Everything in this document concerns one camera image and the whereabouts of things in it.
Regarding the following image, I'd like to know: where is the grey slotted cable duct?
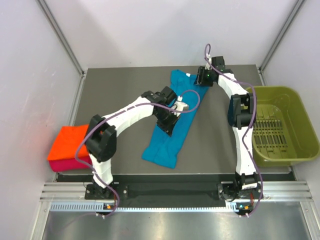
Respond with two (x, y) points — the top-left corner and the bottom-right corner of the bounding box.
(50, 202), (249, 213)

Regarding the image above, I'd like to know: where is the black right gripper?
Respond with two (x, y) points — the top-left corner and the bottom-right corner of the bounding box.
(192, 66), (214, 87)

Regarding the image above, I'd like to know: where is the orange folded t shirt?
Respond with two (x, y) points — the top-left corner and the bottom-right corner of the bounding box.
(47, 124), (89, 163)

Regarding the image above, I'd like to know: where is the aluminium frame rail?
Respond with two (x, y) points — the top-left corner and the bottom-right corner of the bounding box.
(40, 182), (89, 202)

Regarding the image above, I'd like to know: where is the blue t shirt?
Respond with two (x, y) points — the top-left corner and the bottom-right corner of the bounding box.
(141, 69), (209, 169)

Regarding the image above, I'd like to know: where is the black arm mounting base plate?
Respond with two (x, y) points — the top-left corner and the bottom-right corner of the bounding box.
(55, 172), (266, 208)

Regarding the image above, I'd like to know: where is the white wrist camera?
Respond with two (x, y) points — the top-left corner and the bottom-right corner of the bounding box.
(204, 54), (212, 71)
(170, 96), (189, 113)

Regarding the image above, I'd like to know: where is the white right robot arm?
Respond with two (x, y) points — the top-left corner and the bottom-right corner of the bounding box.
(194, 53), (259, 199)

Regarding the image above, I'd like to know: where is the pink folded t shirt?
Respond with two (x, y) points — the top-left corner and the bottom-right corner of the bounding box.
(47, 156), (92, 173)

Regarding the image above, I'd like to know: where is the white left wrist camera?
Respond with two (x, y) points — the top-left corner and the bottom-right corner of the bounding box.
(170, 96), (189, 113)

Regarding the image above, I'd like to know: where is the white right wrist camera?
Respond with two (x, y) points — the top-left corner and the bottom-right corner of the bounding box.
(204, 54), (212, 71)

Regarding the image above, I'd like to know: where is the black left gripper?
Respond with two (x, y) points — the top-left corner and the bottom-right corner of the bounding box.
(154, 108), (180, 137)

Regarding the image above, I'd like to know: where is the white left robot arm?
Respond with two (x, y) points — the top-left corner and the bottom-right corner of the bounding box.
(85, 86), (189, 199)

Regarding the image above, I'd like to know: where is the olive green plastic basket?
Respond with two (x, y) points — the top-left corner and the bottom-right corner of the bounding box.
(252, 86), (320, 167)

